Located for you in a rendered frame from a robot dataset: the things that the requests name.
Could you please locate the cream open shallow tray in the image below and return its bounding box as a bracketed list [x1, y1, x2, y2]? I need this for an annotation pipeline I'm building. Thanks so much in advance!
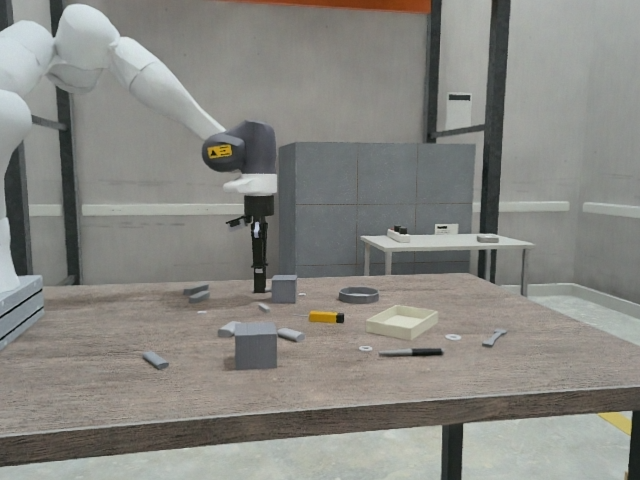
[366, 305, 438, 341]

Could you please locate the grey round shallow dish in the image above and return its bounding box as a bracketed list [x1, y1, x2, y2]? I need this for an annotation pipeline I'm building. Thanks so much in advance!
[339, 286, 380, 304]

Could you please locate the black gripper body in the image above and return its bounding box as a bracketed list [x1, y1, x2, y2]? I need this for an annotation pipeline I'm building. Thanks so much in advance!
[244, 195, 274, 237]

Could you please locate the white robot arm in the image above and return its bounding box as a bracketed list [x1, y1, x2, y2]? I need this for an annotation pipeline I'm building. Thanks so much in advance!
[0, 4, 277, 293]

